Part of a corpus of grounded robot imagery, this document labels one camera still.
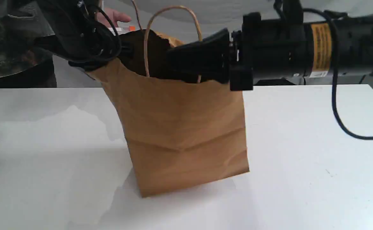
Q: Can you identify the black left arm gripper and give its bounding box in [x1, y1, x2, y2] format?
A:
[33, 0, 134, 71]

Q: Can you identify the white backdrop cloth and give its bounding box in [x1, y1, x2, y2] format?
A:
[53, 0, 373, 88]

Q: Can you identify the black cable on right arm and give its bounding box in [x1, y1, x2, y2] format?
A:
[272, 0, 373, 140]

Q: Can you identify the person in patterned white jacket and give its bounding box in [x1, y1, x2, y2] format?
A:
[0, 0, 57, 88]

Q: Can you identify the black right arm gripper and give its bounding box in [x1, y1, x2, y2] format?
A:
[166, 12, 305, 91]

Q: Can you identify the brown paper bag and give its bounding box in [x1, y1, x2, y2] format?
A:
[86, 0, 250, 198]

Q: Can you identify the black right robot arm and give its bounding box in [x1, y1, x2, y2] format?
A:
[167, 0, 373, 91]

